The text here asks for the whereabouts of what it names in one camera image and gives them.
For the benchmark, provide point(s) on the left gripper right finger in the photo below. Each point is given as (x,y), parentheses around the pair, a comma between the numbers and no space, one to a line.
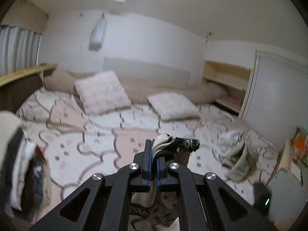
(206,202)

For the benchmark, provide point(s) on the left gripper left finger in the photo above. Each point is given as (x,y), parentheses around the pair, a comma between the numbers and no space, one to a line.
(102,202)

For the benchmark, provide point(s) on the beige graffiti print pants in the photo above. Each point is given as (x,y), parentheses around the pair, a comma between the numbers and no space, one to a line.
(154,208)

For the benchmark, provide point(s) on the stack of folded clothes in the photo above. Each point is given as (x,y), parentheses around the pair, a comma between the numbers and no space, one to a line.
(25,172)

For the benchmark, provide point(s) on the crumpled olive garment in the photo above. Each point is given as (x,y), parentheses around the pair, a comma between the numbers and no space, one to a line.
(239,171)

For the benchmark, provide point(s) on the crumpled white garment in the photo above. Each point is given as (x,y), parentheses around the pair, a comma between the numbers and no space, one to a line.
(232,148)

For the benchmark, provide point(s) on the bear pattern bed cover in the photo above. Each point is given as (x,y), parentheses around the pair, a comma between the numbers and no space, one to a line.
(77,145)

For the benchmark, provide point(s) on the white louvered door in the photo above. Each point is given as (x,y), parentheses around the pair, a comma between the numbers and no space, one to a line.
(277,102)

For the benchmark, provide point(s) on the left fluffy white pillow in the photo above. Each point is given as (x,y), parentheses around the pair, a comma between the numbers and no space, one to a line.
(101,93)

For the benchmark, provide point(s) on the fluffy white pillow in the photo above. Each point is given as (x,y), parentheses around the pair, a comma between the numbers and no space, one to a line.
(173,107)
(101,93)

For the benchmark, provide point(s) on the right fluffy white pillow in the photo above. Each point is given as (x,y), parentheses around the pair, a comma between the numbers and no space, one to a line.
(173,107)

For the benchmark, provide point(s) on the beige long bolster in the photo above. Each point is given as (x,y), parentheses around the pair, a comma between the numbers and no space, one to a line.
(137,89)

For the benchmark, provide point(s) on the wooden bed shelf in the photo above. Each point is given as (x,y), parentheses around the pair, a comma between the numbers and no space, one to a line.
(19,85)

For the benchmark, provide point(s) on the grey curtain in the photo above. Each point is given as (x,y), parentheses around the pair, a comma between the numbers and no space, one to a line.
(19,49)

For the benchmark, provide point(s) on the cream wall niche shelf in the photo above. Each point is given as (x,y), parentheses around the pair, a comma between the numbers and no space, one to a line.
(235,79)

